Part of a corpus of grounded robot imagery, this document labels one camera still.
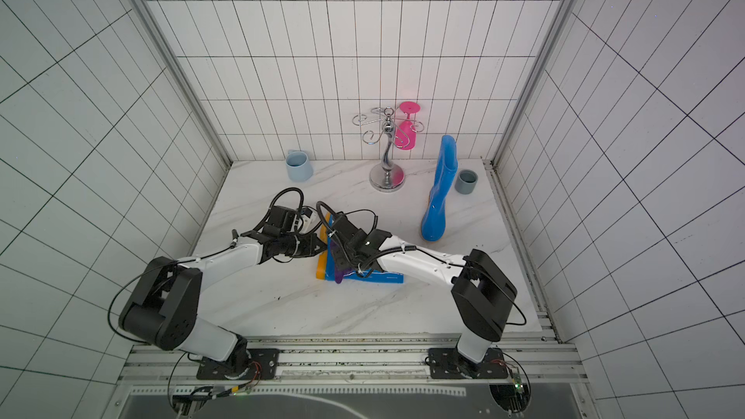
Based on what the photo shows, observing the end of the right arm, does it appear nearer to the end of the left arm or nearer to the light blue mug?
the end of the left arm

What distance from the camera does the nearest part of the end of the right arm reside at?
1.92 ft

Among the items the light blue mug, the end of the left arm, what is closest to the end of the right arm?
the end of the left arm
